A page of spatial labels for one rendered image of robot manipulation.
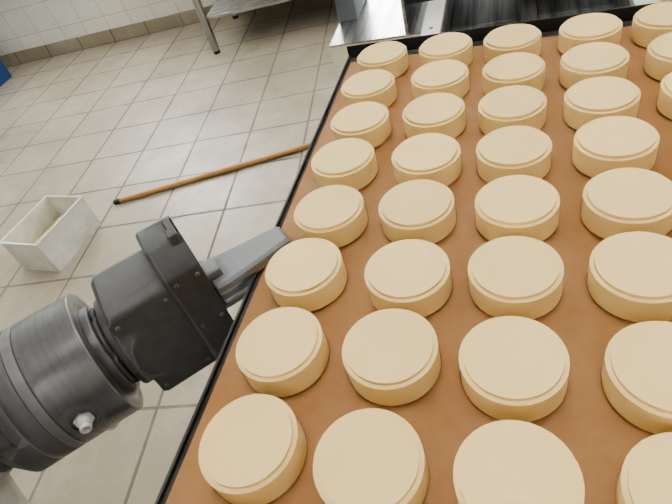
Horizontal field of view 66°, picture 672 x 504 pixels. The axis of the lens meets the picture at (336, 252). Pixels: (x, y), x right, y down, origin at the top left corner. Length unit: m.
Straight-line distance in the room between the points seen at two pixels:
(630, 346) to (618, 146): 0.15
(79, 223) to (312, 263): 2.17
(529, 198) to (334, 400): 0.17
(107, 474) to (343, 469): 1.44
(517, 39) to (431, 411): 0.36
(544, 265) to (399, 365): 0.10
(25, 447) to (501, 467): 0.26
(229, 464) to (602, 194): 0.25
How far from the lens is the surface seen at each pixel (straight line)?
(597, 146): 0.38
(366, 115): 0.45
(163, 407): 1.68
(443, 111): 0.43
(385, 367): 0.27
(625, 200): 0.34
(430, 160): 0.38
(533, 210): 0.33
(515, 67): 0.48
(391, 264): 0.31
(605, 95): 0.44
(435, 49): 0.53
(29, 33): 5.16
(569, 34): 0.52
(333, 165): 0.40
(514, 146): 0.38
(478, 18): 1.05
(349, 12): 1.15
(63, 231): 2.42
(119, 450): 1.68
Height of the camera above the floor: 1.24
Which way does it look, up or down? 43 degrees down
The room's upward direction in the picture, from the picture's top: 19 degrees counter-clockwise
